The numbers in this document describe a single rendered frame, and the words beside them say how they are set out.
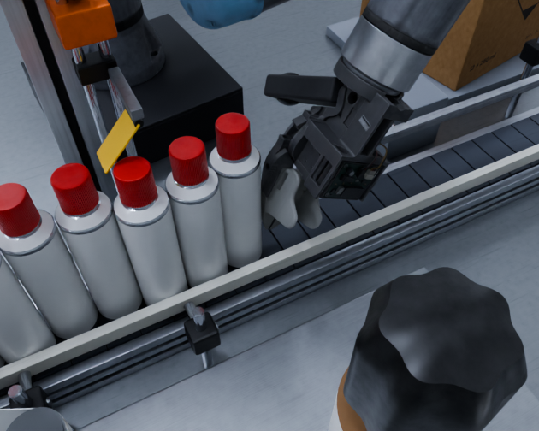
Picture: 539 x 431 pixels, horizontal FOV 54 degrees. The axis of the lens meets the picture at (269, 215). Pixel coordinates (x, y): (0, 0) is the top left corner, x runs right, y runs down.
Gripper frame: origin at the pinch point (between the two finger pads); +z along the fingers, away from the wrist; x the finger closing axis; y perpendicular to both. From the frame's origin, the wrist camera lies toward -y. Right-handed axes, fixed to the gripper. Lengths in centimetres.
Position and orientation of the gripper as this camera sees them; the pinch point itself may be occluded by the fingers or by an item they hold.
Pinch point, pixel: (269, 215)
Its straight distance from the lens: 61.7
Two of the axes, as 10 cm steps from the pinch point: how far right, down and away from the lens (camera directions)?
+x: 7.7, 0.2, 6.4
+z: -4.4, 7.4, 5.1
